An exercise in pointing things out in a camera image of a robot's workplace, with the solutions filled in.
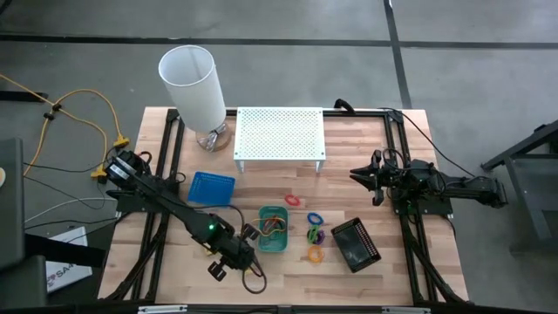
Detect black power cable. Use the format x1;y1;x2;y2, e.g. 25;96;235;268
377;106;477;178

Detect black equipment cabinet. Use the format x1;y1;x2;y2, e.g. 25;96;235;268
0;137;108;311

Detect wooden lamp base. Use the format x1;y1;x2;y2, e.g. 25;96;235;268
195;122;234;154

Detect amber spiral wrist coil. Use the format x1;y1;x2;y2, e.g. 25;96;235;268
306;244;327;264

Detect dark metal stand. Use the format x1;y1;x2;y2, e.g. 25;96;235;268
479;118;558;255

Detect yellow rubber band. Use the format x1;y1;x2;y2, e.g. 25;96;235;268
251;216;288;239

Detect green rubber band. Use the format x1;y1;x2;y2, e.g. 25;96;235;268
260;230;282;246

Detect silver metal bracket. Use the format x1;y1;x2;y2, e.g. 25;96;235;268
382;305;432;314
138;304;189;314

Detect blue plastic basket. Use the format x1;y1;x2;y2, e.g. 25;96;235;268
187;170;237;208

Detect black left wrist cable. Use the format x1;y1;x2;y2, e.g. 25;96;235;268
241;256;268;295

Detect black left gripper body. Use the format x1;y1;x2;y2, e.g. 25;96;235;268
215;235;258;272

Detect black plastic basket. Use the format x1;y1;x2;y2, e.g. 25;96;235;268
330;216;383;275

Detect teal plastic bin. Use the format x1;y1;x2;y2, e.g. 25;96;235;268
256;205;290;254

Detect yellow extension cable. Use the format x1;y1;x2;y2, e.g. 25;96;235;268
0;73;132;181

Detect black aluminium table frame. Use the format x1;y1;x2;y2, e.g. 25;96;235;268
103;107;471;306

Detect white cylindrical lamp shade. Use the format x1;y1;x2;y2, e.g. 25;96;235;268
157;44;228;134

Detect white perforated metal shelf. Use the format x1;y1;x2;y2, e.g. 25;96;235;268
233;106;327;174

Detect black floor bar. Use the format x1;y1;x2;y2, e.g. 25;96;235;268
0;89;50;104

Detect white printed sign board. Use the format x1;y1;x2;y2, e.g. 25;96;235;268
44;226;94;294

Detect white floor cable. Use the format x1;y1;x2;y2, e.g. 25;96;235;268
24;196;119;224

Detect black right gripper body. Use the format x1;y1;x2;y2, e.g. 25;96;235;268
381;165;412;195

